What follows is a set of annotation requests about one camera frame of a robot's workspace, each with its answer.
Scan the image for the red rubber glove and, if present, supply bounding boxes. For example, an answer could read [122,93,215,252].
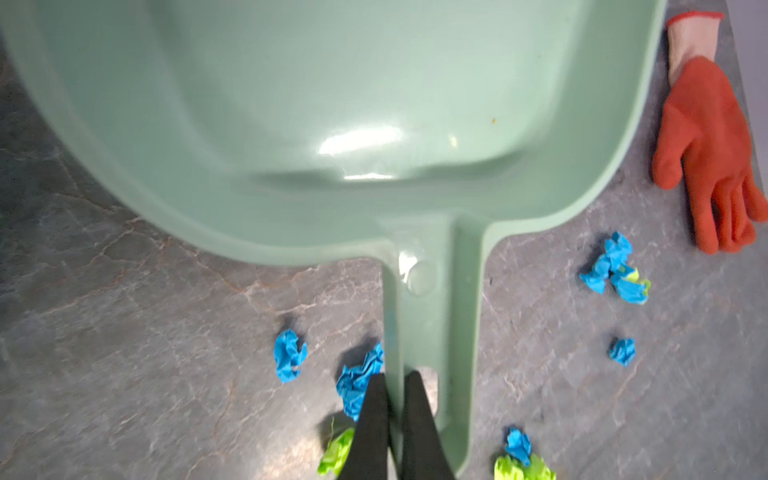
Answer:
[652,11,767,254]

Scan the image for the yellow green scrap middle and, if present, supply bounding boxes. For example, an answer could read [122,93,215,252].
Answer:
[317,427,355,477]

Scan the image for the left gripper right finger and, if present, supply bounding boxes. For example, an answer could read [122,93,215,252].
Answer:
[401,370,455,480]

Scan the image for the mint green dustpan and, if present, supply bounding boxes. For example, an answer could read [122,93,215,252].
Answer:
[1,1,666,473]

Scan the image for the green blue scrap cluster right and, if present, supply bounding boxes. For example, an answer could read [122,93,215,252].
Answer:
[493,428,557,480]

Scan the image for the blue scraps near right gripper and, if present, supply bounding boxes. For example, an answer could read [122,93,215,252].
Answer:
[578,230,652,368]

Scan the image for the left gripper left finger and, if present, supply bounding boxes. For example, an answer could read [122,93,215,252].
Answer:
[338,373,389,480]

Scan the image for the blue scraps near dustpan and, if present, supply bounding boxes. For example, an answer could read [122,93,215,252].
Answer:
[272,329,385,422]

